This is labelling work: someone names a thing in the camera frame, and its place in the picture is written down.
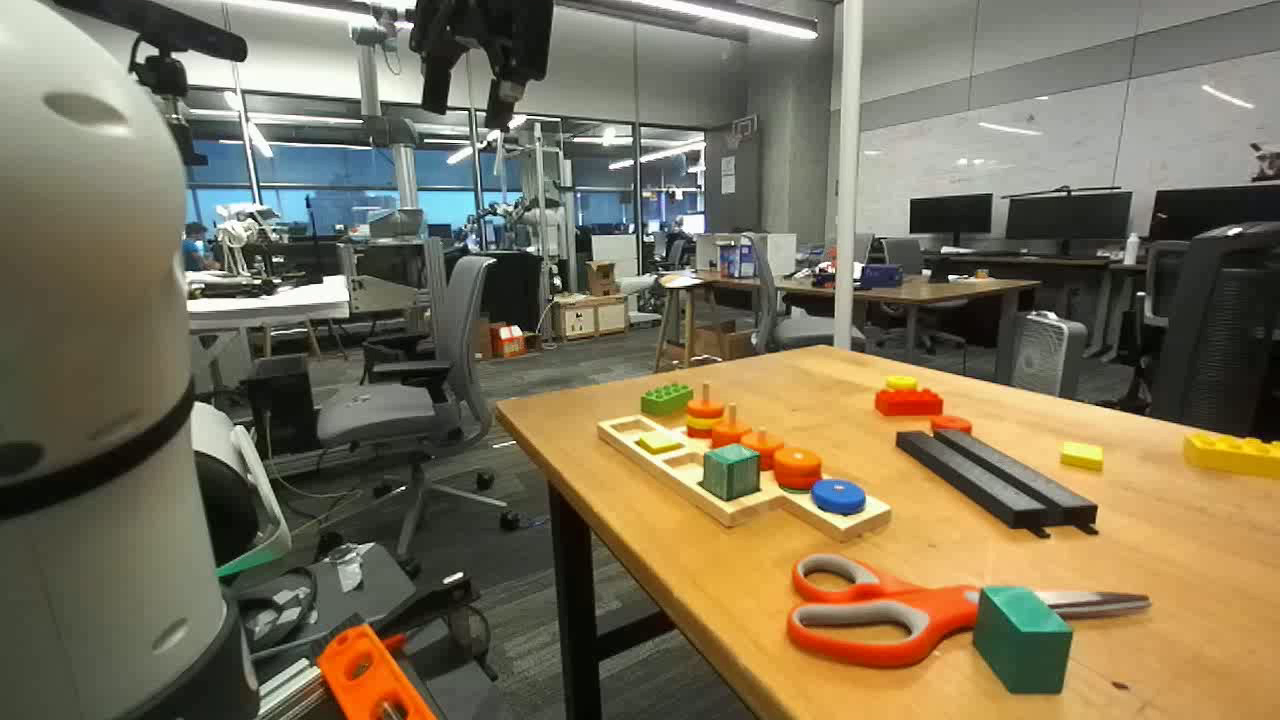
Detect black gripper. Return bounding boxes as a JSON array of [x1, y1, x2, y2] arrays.
[[409, 0, 557, 137]]

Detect grey office chair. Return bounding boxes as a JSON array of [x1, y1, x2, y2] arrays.
[[309, 251, 527, 541]]

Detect white vertical pole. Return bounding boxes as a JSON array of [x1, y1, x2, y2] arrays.
[[828, 0, 866, 357]]

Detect long yellow toy brick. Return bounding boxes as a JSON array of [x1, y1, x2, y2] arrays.
[[1178, 429, 1280, 482]]

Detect cardboard box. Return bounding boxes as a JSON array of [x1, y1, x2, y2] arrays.
[[548, 288, 633, 343]]

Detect black plastic rail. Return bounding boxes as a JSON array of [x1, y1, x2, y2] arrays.
[[892, 425, 1105, 541]]

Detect black mounted camera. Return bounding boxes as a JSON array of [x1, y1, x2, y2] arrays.
[[53, 0, 253, 101]]

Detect large orange round disc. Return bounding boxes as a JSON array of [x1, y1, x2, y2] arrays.
[[766, 445, 828, 494]]

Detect black mesh office chair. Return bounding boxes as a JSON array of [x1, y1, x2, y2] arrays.
[[1149, 221, 1280, 436]]

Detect black computer monitor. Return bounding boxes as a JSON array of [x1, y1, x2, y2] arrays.
[[1143, 179, 1280, 244], [909, 187, 998, 244], [1005, 187, 1136, 246]]

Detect silver computer tower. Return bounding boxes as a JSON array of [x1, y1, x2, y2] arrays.
[[1006, 308, 1091, 399]]

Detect orange grey handled scissors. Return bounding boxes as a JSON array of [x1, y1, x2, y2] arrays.
[[783, 547, 1154, 670]]

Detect orange plastic clamp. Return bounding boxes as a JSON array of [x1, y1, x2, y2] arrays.
[[313, 618, 438, 720]]

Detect green toy brick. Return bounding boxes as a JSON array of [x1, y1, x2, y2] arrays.
[[636, 380, 694, 419]]

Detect dark green wooden cube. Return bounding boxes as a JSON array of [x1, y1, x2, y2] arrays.
[[699, 445, 762, 505], [967, 583, 1077, 700]]

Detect white topped table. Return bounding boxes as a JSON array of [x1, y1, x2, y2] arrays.
[[184, 271, 354, 341]]

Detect wooden shape sorter board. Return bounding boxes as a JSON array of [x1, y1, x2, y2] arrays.
[[594, 407, 896, 541]]

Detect wooden office desk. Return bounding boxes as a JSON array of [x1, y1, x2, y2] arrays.
[[699, 271, 1044, 365]]

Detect small yellow block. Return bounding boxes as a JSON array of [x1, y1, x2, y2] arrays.
[[1055, 436, 1107, 477]]

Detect blue round disc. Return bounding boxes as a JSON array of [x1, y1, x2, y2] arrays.
[[807, 477, 866, 520]]

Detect red and yellow toy brick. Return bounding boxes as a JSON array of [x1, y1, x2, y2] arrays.
[[873, 372, 947, 419]]

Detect orange peg piece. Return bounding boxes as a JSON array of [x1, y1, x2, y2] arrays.
[[743, 429, 793, 471], [708, 405, 756, 451], [683, 382, 727, 445]]

